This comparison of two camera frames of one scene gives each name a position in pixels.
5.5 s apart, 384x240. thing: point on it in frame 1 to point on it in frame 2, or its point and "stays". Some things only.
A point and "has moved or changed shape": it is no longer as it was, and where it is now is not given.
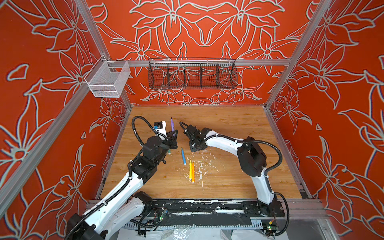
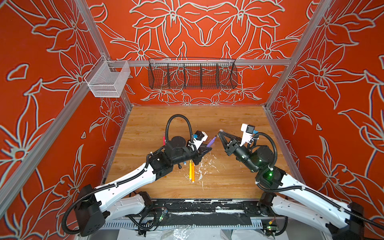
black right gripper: [193, 150] to [232, 147]
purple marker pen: [172, 125] has moved or changed shape
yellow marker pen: [190, 170] stays
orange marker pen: [192, 172] stays
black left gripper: [171, 139] to [199, 153]
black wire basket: [189, 73] stays
